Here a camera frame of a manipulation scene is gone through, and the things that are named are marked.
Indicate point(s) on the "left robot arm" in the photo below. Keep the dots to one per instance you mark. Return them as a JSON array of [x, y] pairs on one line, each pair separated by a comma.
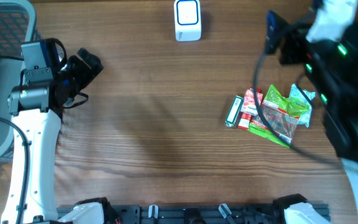
[[49, 83]]

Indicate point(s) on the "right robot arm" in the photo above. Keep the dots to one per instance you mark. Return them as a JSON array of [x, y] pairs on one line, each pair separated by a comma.
[[331, 65]]

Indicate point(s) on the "teal tissue pack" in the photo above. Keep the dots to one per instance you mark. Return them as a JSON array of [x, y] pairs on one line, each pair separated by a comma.
[[303, 108]]

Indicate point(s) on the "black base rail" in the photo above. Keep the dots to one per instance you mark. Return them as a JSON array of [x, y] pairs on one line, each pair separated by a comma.
[[289, 209]]

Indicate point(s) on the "white barcode scanner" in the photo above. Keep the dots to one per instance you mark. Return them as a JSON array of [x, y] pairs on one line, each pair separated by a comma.
[[187, 16]]

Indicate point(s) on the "grey black mesh basket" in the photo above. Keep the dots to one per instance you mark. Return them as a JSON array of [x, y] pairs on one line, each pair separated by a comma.
[[17, 25]]

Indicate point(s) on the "green snack bag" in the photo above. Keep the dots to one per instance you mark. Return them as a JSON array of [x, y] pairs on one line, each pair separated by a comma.
[[278, 111]]

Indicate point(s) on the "green gum pack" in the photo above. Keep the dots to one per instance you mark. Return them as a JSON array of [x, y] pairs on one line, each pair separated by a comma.
[[234, 111]]

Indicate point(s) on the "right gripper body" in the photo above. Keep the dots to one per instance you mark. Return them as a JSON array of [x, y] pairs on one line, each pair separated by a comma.
[[293, 51]]

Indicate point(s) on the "red tissue pack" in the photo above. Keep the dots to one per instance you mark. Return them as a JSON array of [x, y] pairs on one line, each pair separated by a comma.
[[248, 105]]

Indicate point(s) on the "red coffee stick sachet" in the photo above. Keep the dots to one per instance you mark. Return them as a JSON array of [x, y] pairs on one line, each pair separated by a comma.
[[244, 121]]

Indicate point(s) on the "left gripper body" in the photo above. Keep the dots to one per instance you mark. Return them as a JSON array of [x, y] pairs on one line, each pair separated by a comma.
[[77, 75]]

